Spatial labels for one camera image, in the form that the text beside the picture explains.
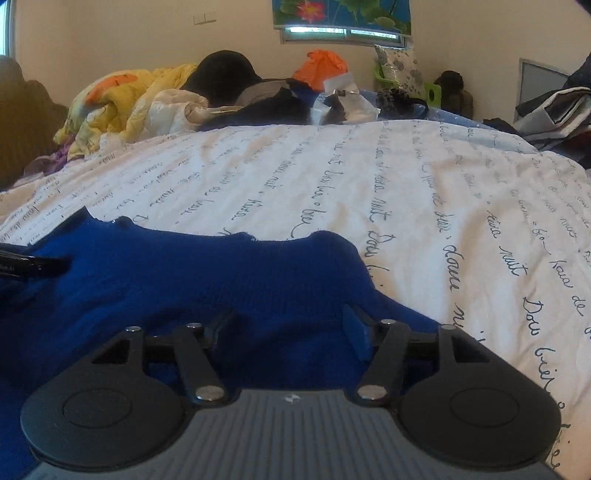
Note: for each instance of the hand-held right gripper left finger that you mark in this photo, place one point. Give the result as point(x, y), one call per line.
point(217, 330)

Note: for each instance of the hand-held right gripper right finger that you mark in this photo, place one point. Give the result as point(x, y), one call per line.
point(356, 334)

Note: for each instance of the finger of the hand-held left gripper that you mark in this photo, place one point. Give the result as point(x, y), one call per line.
point(51, 266)

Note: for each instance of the blue beaded sweater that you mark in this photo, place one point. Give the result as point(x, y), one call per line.
point(184, 277)

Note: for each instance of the pile of mixed clothes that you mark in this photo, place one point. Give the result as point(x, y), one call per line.
point(563, 120)

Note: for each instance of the purple cloth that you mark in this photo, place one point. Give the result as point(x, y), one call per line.
point(46, 161)

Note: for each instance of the white script-printed bed sheet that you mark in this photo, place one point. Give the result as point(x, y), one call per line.
point(415, 207)

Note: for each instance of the brown sofa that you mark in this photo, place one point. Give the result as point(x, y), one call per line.
point(27, 124)

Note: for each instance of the yellow cartoon quilt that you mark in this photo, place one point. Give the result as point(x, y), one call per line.
point(115, 106)

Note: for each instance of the white crumpled cloth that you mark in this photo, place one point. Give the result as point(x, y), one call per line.
point(171, 110)

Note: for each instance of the dark navy cloth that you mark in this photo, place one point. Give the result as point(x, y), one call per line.
point(277, 113)

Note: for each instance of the clear plastic bag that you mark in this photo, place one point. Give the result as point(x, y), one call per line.
point(346, 99)

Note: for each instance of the light blue sheet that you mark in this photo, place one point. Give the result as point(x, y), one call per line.
point(461, 122)

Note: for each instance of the black patterned cloth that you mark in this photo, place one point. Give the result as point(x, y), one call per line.
point(399, 101)

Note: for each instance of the grey cloth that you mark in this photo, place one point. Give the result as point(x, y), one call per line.
point(258, 94)

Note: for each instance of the green plastic stool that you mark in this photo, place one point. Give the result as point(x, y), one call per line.
point(434, 94)

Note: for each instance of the black cap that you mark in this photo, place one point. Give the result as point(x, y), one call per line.
point(221, 74)

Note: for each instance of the dark olive plush bundle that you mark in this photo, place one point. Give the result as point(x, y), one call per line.
point(455, 92)

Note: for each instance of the orange plastic bag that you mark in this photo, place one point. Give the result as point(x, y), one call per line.
point(321, 69)

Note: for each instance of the floral pillow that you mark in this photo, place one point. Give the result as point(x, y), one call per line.
point(399, 67)

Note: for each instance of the window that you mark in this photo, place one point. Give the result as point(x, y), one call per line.
point(323, 34)

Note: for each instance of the floral window blind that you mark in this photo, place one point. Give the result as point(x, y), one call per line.
point(341, 11)

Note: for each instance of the white wall switch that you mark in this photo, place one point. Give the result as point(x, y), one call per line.
point(204, 18)

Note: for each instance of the grey wall panel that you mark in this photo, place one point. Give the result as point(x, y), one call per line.
point(540, 87)

